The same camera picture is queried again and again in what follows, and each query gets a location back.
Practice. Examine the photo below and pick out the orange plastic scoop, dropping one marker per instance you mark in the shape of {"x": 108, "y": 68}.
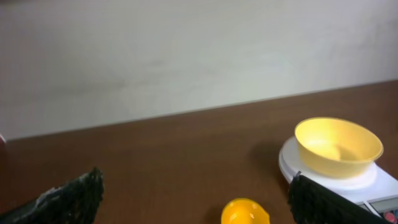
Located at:
{"x": 244, "y": 211}

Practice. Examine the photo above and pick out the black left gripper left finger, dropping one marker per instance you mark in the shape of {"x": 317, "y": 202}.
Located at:
{"x": 77, "y": 201}

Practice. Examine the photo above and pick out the white digital kitchen scale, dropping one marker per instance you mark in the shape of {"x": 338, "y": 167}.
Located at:
{"x": 375, "y": 190}

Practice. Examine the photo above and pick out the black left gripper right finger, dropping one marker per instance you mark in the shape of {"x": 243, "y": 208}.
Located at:
{"x": 312, "y": 203}

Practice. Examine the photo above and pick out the yellow plastic bowl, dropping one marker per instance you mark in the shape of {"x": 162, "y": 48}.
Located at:
{"x": 336, "y": 147}

